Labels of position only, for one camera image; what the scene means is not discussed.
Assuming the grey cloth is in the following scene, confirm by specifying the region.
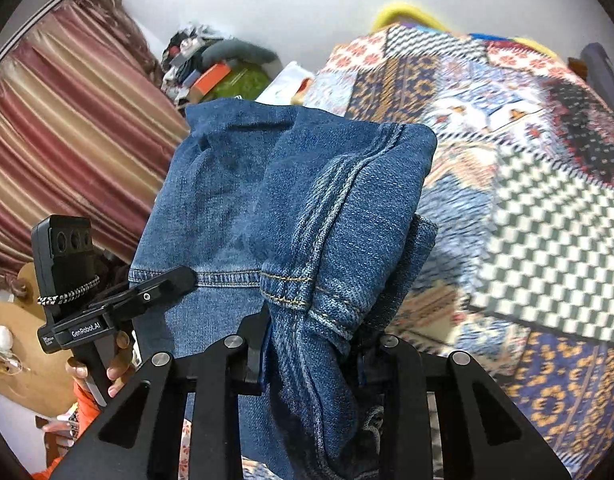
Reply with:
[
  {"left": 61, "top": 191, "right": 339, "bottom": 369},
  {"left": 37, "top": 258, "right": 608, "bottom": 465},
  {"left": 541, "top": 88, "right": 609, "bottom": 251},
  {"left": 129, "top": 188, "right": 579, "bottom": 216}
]
[{"left": 201, "top": 37, "right": 281, "bottom": 68}]

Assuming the green cloth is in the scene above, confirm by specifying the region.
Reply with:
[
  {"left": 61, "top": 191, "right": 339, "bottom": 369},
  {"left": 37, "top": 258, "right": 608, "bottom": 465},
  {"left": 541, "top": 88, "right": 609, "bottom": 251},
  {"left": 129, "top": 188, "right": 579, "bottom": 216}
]
[{"left": 211, "top": 59, "right": 274, "bottom": 102}]

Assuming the striped red curtain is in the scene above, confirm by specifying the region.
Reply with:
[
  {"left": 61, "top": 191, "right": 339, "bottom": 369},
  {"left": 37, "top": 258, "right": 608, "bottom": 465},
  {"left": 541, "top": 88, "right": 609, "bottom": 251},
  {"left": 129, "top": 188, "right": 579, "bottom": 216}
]
[{"left": 0, "top": 0, "right": 192, "bottom": 281}]

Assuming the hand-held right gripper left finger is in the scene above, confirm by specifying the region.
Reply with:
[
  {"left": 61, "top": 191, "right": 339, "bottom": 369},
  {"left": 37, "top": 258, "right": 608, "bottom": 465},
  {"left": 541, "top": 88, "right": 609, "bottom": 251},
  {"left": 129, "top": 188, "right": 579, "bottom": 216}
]
[{"left": 49, "top": 307, "right": 272, "bottom": 480}]

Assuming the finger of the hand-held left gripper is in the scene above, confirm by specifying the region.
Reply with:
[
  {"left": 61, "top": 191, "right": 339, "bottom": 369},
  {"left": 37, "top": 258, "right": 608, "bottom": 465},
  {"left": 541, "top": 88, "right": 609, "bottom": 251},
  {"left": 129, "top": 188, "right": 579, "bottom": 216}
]
[{"left": 99, "top": 266, "right": 196, "bottom": 332}]

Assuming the person's left hand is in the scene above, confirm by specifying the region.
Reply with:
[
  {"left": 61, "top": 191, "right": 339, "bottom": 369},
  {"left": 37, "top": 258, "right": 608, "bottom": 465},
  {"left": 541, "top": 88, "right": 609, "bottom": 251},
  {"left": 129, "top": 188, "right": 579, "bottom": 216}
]
[{"left": 105, "top": 331, "right": 134, "bottom": 397}]

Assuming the blue denim jacket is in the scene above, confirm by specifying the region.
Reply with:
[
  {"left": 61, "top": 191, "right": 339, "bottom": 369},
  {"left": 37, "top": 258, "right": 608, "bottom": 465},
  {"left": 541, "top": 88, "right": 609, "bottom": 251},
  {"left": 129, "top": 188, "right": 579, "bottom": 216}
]
[{"left": 128, "top": 99, "right": 439, "bottom": 480}]

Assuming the white bag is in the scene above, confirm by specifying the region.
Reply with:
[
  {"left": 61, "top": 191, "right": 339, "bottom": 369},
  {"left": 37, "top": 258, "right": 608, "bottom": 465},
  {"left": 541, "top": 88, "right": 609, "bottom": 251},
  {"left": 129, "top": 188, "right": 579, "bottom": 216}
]
[{"left": 256, "top": 61, "right": 316, "bottom": 107}]

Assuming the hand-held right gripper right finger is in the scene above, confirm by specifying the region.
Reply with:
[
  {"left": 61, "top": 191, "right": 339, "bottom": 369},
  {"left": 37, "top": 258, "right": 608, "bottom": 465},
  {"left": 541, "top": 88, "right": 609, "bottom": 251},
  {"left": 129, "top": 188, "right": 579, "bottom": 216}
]
[{"left": 357, "top": 332, "right": 572, "bottom": 480}]

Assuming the dark pillow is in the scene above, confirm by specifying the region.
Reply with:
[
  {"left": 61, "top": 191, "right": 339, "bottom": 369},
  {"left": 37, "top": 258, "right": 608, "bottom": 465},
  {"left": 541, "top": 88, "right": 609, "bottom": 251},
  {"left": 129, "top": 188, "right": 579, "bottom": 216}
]
[{"left": 579, "top": 42, "right": 614, "bottom": 107}]

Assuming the orange box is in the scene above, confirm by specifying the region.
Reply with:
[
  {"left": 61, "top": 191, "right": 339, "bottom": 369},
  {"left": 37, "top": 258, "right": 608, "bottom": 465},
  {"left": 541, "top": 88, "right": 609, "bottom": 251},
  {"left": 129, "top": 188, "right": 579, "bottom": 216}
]
[{"left": 188, "top": 62, "right": 234, "bottom": 100}]

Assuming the patchwork printed quilt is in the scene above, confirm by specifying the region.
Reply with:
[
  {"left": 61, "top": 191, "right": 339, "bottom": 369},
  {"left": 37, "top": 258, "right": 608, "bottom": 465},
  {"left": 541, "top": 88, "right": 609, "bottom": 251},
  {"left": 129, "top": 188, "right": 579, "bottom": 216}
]
[{"left": 302, "top": 25, "right": 614, "bottom": 480}]

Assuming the yellow blanket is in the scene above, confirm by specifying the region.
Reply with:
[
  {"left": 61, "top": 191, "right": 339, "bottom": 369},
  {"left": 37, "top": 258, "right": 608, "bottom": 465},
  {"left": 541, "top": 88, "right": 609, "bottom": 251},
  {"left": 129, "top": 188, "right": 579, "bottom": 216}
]
[{"left": 371, "top": 0, "right": 562, "bottom": 61}]

